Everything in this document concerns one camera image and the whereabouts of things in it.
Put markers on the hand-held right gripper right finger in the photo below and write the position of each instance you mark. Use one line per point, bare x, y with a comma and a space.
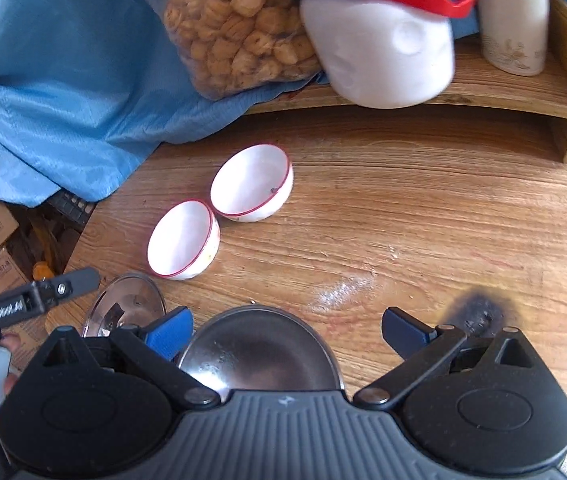
406, 334

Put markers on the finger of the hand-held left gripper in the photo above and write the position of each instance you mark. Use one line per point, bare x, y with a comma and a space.
70, 282

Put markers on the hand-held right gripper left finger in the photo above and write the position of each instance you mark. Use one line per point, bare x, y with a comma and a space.
169, 334

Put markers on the steel plate with sticker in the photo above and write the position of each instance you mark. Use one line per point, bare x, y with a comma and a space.
123, 300

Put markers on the deep steel bowl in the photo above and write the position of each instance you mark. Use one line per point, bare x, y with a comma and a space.
258, 350

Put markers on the white bowl red rim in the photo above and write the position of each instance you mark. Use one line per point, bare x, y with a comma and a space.
181, 240

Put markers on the white red-rimmed bowl with mark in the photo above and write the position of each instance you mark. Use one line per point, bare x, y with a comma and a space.
248, 182

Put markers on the tall printed cardboard box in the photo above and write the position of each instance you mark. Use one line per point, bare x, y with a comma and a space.
8, 285

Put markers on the black keyboard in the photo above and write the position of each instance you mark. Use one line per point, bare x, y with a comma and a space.
70, 207

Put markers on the blue cloth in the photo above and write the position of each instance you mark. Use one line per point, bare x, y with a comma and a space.
63, 85

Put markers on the wooden desk shelf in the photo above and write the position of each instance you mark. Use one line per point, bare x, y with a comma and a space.
513, 95

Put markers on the clear bag of cookies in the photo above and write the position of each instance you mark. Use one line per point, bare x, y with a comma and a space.
233, 35

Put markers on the cream thermos flask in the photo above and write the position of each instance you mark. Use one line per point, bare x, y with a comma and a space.
511, 20

